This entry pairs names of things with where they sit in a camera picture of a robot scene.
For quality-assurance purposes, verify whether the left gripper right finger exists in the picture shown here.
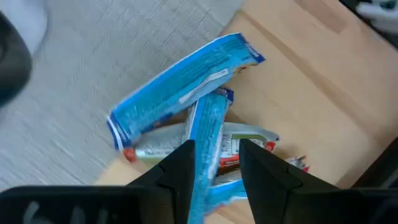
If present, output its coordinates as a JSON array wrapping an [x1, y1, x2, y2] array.
[[238, 138, 354, 224]]

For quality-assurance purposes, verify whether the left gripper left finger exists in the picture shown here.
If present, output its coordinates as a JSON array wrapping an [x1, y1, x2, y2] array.
[[126, 139, 196, 224]]

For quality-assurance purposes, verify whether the blue granola bar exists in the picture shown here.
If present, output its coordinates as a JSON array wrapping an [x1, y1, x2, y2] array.
[[205, 179, 249, 215], [185, 88, 234, 224], [106, 32, 266, 151]]

